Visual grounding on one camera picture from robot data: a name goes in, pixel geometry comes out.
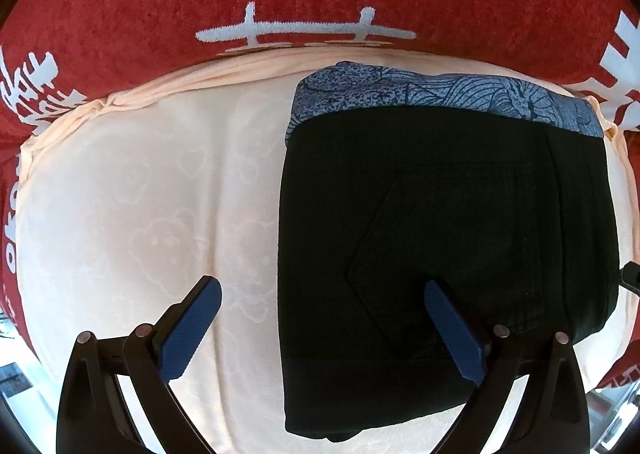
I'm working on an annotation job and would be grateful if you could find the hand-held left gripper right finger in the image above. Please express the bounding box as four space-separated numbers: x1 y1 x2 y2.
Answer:
423 278 591 454

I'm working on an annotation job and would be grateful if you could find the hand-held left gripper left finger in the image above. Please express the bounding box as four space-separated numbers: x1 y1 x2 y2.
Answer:
56 275 223 454

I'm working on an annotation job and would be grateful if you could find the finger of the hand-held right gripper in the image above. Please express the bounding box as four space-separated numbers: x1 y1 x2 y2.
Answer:
619 263 640 293

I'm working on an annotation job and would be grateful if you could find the black pants blue patterned waistband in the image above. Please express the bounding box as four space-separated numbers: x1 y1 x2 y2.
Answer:
277 61 623 442

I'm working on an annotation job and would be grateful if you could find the cream embossed blanket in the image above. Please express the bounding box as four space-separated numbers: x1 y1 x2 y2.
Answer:
15 46 633 454

